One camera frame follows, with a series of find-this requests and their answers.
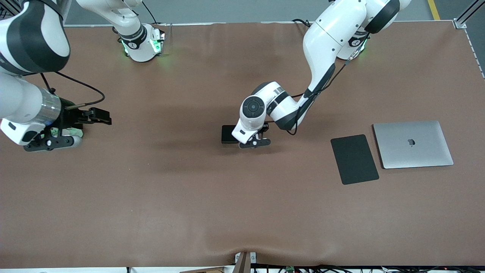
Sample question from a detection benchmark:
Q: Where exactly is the small black phone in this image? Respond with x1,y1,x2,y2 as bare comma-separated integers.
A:
221,125,239,144

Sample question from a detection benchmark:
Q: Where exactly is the black mouse pad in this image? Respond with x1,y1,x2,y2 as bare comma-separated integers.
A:
330,134,380,185

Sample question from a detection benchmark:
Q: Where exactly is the green dinosaur plush toy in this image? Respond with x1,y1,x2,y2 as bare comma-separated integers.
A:
49,127,83,139

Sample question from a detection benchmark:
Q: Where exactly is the brown table cover sheet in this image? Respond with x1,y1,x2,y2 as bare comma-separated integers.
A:
0,21,485,268

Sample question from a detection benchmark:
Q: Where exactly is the silver closed laptop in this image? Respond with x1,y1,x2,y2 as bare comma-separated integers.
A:
373,121,454,169

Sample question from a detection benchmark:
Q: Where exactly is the yellow floor tape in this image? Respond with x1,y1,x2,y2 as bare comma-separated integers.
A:
427,0,442,20

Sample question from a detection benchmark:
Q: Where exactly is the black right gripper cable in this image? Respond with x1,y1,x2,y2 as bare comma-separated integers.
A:
40,71,106,111

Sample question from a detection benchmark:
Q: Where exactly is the black right arm base cable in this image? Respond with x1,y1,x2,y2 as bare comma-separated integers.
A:
142,0,158,24

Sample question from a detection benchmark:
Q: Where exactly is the grey metal table bracket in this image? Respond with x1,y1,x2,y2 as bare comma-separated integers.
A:
234,251,257,273

